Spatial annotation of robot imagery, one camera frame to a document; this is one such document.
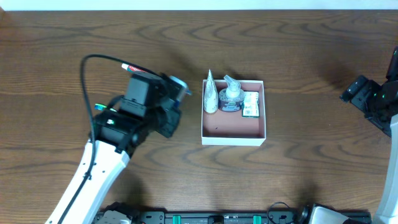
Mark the white box pink interior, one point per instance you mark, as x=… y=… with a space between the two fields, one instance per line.
x=232 y=129

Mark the green white small packet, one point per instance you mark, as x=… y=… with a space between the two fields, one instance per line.
x=251 y=104

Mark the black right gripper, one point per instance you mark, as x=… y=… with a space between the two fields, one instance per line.
x=352 y=91

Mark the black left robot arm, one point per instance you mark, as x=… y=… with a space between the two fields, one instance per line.
x=113 y=139

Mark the clear blue pump bottle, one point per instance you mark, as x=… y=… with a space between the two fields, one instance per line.
x=231 y=98

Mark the red green toothpaste tube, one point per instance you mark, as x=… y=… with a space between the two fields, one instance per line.
x=131 y=68

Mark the green white toothbrush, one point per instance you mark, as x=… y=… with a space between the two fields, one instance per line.
x=102 y=107

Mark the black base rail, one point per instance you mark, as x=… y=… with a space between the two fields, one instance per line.
x=122 y=213

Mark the small blue object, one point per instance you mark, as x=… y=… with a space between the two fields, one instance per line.
x=183 y=90

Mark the white Pantene conditioner tube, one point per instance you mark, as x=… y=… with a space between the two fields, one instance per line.
x=210 y=99

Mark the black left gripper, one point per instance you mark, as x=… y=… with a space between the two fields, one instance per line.
x=169 y=123

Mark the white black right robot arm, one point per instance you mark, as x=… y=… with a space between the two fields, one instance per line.
x=378 y=104

